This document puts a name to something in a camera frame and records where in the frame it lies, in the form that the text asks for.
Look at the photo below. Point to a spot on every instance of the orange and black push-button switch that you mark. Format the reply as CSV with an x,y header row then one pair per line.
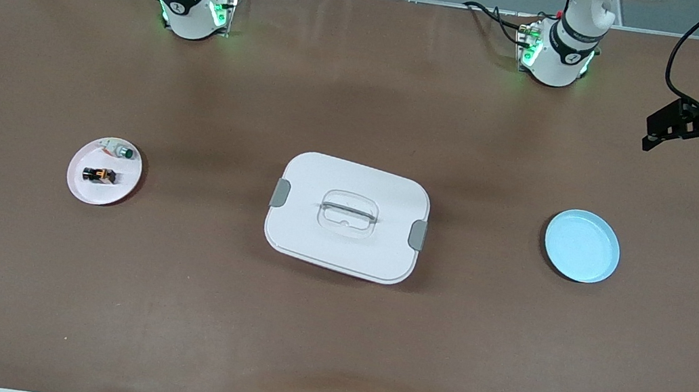
x,y
99,174

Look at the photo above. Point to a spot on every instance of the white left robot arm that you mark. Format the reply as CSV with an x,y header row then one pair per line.
x,y
564,55

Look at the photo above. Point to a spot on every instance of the white circuit breaker green lever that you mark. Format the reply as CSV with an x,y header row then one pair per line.
x,y
120,151

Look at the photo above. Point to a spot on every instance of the gray box latch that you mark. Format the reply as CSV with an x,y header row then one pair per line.
x,y
280,193
417,235

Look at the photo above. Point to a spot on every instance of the light blue round plate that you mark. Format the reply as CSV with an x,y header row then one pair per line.
x,y
581,249

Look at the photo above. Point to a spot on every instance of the white lidded storage box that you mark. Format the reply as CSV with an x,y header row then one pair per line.
x,y
342,250

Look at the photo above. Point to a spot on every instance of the pink round plate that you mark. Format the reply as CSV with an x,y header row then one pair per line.
x,y
101,188

